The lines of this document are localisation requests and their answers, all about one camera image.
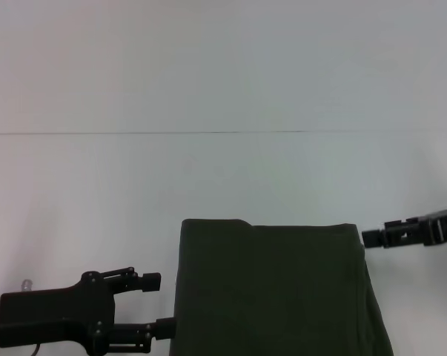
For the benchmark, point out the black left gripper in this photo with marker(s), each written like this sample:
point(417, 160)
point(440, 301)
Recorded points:
point(52, 315)

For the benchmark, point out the dark green t-shirt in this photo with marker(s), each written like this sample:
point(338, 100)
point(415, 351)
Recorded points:
point(275, 289)

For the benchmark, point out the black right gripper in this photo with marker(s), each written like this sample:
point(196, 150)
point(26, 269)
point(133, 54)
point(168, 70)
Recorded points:
point(443, 228)

